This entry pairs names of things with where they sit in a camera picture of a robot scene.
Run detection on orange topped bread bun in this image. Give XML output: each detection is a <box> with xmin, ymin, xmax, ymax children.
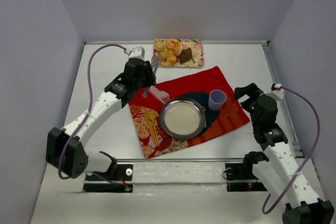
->
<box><xmin>165</xmin><ymin>39</ymin><xmax>178</xmax><ymax>50</ymax></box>

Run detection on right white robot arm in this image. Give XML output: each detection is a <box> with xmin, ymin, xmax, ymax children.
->
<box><xmin>234</xmin><ymin>83</ymin><xmax>334</xmax><ymax>223</ymax></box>

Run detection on dark brown chocolate bread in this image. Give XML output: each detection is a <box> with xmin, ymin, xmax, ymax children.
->
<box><xmin>179</xmin><ymin>48</ymin><xmax>193</xmax><ymax>64</ymax></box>

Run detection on lilac plastic cup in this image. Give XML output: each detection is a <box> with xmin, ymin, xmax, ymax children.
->
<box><xmin>208</xmin><ymin>89</ymin><xmax>227</xmax><ymax>111</ymax></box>

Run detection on yellow plastic spoon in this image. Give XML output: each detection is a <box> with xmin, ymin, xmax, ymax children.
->
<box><xmin>148</xmin><ymin>112</ymin><xmax>160</xmax><ymax>146</ymax></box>

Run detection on round pale bread roll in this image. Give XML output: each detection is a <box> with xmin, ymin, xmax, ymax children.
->
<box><xmin>154</xmin><ymin>40</ymin><xmax>165</xmax><ymax>52</ymax></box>

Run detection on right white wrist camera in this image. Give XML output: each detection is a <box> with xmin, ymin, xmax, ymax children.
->
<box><xmin>265</xmin><ymin>83</ymin><xmax>285</xmax><ymax>101</ymax></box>

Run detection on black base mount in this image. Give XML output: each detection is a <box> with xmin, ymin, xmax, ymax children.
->
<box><xmin>83</xmin><ymin>162</ymin><xmax>133</xmax><ymax>193</ymax></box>
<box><xmin>222</xmin><ymin>163</ymin><xmax>267</xmax><ymax>193</ymax></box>

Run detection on metal tongs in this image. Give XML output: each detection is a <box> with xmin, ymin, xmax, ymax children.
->
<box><xmin>142</xmin><ymin>54</ymin><xmax>161</xmax><ymax>98</ymax></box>

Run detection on steel plate white centre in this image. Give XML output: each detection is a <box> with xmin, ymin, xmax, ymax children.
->
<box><xmin>159</xmin><ymin>97</ymin><xmax>206</xmax><ymax>140</ymax></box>

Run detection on aluminium front rail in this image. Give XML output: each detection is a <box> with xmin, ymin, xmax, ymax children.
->
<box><xmin>118</xmin><ymin>157</ymin><xmax>243</xmax><ymax>163</ymax></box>

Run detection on floral serving tray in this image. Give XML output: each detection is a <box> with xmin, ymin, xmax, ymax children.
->
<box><xmin>153</xmin><ymin>38</ymin><xmax>204</xmax><ymax>68</ymax></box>

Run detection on aluminium rail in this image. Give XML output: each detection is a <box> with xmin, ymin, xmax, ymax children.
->
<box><xmin>261</xmin><ymin>41</ymin><xmax>305</xmax><ymax>158</ymax></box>
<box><xmin>118</xmin><ymin>157</ymin><xmax>243</xmax><ymax>163</ymax></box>

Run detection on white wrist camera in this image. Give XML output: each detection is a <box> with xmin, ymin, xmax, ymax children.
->
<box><xmin>265</xmin><ymin>83</ymin><xmax>285</xmax><ymax>101</ymax></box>
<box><xmin>128</xmin><ymin>47</ymin><xmax>145</xmax><ymax>60</ymax></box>

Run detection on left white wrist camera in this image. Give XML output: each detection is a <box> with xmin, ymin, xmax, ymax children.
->
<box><xmin>128</xmin><ymin>47</ymin><xmax>145</xmax><ymax>60</ymax></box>

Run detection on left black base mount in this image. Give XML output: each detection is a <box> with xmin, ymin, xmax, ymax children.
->
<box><xmin>83</xmin><ymin>162</ymin><xmax>133</xmax><ymax>193</ymax></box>

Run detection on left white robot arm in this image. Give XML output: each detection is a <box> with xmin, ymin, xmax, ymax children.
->
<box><xmin>46</xmin><ymin>58</ymin><xmax>159</xmax><ymax>178</ymax></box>

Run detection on red patterned placemat cloth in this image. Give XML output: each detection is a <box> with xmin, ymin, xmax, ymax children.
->
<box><xmin>128</xmin><ymin>66</ymin><xmax>250</xmax><ymax>159</ymax></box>

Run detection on aluminium right side rail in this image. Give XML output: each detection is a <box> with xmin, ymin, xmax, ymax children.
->
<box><xmin>261</xmin><ymin>41</ymin><xmax>305</xmax><ymax>158</ymax></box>

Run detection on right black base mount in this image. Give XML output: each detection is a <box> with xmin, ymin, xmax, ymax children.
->
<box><xmin>222</xmin><ymin>163</ymin><xmax>267</xmax><ymax>193</ymax></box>

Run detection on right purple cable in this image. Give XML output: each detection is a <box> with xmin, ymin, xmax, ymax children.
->
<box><xmin>261</xmin><ymin>86</ymin><xmax>321</xmax><ymax>215</ymax></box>

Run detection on yellow plastic fork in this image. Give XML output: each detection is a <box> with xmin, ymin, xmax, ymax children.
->
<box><xmin>144</xmin><ymin>111</ymin><xmax>155</xmax><ymax>144</ymax></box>

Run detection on ring shaped twisted bread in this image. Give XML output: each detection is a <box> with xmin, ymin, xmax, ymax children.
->
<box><xmin>159</xmin><ymin>49</ymin><xmax>177</xmax><ymax>66</ymax></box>

